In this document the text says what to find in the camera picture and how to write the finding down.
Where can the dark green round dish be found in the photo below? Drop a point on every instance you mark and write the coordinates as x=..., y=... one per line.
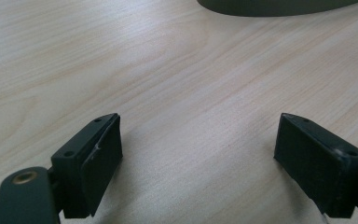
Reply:
x=273, y=6

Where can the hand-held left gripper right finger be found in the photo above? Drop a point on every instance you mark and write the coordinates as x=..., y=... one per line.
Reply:
x=320, y=168

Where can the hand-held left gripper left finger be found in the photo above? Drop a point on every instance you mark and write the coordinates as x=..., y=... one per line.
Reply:
x=87, y=168

